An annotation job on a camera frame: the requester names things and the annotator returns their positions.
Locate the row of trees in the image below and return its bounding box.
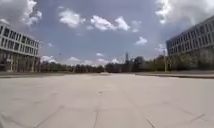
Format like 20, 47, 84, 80
36, 54, 214, 74

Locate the distant tower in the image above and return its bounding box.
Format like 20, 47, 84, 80
125, 51, 130, 64

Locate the pale concrete slab plaza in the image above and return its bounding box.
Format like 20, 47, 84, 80
0, 72, 214, 128

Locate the grey building with window grid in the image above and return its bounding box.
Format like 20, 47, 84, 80
165, 13, 214, 70

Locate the white building with dark windows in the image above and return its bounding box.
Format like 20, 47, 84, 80
0, 20, 41, 73

